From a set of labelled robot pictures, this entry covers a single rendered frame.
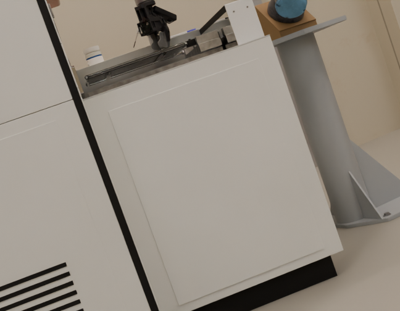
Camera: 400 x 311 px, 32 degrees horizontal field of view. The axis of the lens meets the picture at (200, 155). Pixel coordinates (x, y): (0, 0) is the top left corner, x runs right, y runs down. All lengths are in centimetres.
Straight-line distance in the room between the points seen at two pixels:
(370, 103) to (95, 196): 349
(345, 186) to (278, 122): 75
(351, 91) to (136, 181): 316
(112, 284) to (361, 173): 138
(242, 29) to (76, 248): 89
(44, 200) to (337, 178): 136
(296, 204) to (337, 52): 295
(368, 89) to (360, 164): 224
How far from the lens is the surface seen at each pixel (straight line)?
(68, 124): 200
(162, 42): 275
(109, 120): 220
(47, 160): 200
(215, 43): 249
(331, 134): 292
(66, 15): 447
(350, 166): 295
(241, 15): 234
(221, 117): 224
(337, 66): 514
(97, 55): 307
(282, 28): 289
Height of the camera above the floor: 71
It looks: 5 degrees down
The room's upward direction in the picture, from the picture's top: 20 degrees counter-clockwise
